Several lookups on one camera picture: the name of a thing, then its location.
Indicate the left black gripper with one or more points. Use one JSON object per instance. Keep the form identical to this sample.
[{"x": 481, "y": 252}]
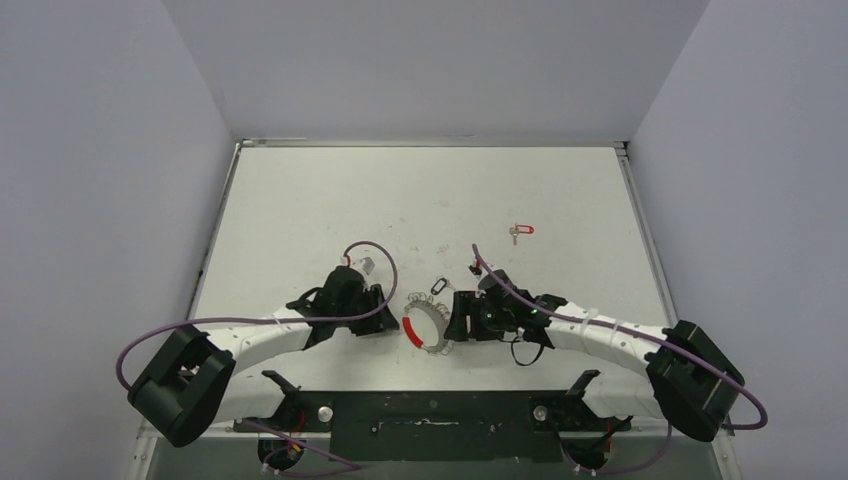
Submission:
[{"x": 380, "y": 323}]

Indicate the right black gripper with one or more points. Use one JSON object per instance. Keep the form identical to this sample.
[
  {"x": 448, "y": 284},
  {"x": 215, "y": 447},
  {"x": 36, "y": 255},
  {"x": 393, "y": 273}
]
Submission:
[{"x": 460, "y": 316}]

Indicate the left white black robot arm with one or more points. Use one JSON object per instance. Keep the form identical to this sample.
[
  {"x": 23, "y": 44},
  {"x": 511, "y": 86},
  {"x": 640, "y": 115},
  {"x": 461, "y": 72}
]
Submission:
[{"x": 200, "y": 378}]

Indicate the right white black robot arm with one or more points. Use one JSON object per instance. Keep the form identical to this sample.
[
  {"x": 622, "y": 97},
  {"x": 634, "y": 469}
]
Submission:
[{"x": 683, "y": 376}]

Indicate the key with black tag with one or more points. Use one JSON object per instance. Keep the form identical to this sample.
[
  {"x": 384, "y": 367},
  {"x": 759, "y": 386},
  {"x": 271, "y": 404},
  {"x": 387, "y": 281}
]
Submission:
[{"x": 440, "y": 285}]

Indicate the metal keyring organizer red handle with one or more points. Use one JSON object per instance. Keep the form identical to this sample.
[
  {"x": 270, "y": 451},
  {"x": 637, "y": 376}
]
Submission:
[{"x": 425, "y": 322}]

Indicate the key with red tag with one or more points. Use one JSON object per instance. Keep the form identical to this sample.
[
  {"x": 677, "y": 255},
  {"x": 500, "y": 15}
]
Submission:
[{"x": 516, "y": 230}]

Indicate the black mounting base plate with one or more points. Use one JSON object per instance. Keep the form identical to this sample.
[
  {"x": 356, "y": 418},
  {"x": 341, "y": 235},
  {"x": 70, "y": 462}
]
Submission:
[{"x": 444, "y": 425}]

